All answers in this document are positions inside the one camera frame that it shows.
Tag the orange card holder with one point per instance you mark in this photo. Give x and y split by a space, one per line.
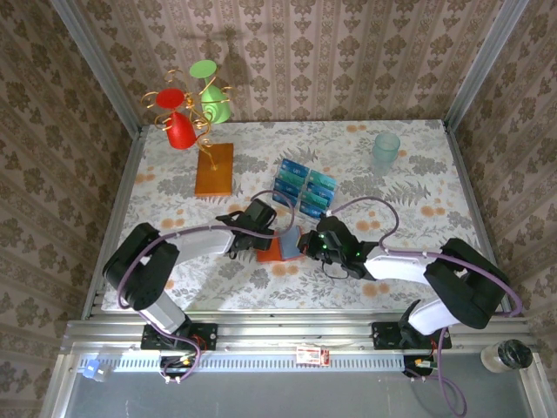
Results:
267 252

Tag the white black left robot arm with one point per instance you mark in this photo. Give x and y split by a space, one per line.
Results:
200 244

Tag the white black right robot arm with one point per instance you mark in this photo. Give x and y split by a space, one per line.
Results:
400 270

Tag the red white sticker label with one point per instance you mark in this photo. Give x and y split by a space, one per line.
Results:
311 355

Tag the teal plastic cup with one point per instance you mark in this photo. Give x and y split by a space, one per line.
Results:
385 150

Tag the red wine glass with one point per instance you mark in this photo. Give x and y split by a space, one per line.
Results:
178 130

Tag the green wine glass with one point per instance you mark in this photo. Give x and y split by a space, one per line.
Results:
215 104

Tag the grey metal shelf panel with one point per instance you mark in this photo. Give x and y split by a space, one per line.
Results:
283 396

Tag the blue white plug adapter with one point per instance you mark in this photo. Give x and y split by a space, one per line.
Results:
93 370

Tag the clear jar black lid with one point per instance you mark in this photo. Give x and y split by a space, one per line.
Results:
509 355

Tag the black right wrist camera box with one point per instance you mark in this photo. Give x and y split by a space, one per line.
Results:
331 226

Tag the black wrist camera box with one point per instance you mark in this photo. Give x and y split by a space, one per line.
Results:
331 226
261 212

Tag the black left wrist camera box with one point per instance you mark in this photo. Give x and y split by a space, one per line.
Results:
261 212

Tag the long aluminium mounting rail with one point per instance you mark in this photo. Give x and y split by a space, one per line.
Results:
283 331

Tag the aluminium table side rail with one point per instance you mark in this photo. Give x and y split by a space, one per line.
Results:
121 196
470 196

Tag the aluminium frame post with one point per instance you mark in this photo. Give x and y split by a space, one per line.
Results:
99 65
484 65

